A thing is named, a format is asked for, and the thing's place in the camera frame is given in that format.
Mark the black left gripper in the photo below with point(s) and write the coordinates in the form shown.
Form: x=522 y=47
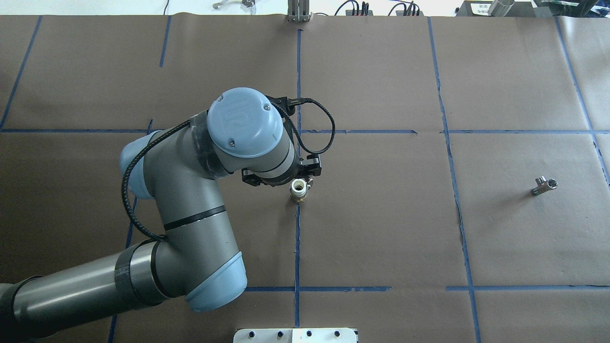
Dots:
x=312 y=167

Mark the white brass PPR valve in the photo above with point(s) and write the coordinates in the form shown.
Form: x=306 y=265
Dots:
x=299 y=189

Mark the chrome tee pipe fitting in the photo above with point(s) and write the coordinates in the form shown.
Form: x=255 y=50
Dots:
x=543 y=185

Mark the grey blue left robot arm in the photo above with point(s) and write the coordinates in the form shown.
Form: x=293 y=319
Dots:
x=170 y=193

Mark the aluminium frame post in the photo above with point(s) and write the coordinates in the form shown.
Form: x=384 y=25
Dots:
x=298 y=11

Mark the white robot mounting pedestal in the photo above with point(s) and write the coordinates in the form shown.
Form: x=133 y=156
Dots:
x=297 y=335

